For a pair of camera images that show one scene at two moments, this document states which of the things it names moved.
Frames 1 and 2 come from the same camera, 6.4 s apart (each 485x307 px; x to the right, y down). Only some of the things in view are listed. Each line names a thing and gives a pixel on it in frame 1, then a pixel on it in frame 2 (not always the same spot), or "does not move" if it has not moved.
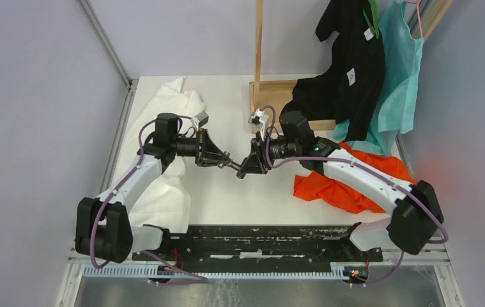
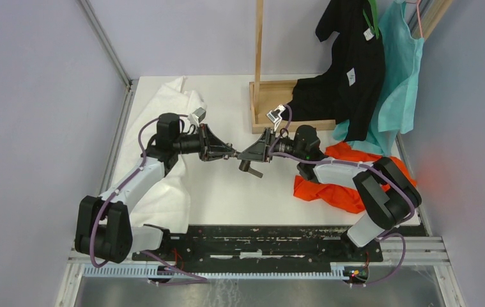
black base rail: (259, 247) does not move
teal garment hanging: (394, 112) does not move
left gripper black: (211, 155) -> (207, 137)
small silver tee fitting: (229, 162) -> (232, 151)
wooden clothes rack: (273, 96) does not move
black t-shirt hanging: (351, 94) does not move
